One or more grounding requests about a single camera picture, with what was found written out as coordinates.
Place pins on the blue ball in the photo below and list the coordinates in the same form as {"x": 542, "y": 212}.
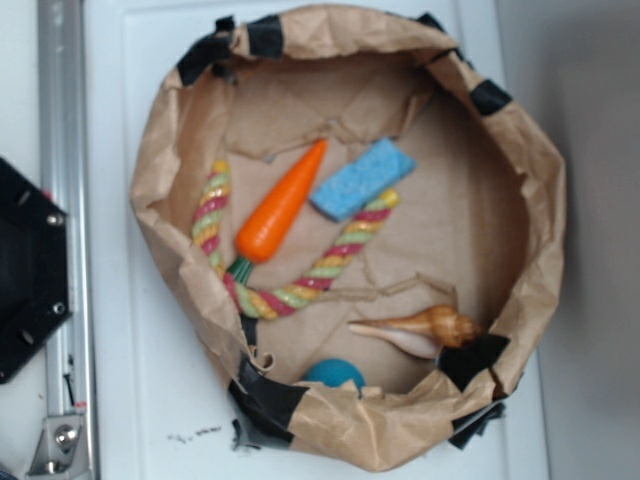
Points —
{"x": 334, "y": 372}

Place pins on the orange plastic toy carrot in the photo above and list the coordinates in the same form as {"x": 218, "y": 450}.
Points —
{"x": 266, "y": 228}

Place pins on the blue sponge block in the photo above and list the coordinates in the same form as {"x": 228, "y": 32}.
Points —
{"x": 353, "y": 186}

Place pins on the brown spiral seashell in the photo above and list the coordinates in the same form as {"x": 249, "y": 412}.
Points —
{"x": 424, "y": 334}

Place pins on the brown paper bag bin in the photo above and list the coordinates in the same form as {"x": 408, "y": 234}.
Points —
{"x": 479, "y": 226}

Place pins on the multicolour twisted rope toy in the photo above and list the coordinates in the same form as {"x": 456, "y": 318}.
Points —
{"x": 281, "y": 302}

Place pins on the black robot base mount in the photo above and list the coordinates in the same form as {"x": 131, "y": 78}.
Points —
{"x": 35, "y": 297}

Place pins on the aluminium extrusion rail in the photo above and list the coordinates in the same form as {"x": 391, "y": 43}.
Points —
{"x": 70, "y": 351}

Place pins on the metal corner bracket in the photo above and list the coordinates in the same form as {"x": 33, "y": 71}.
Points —
{"x": 62, "y": 451}

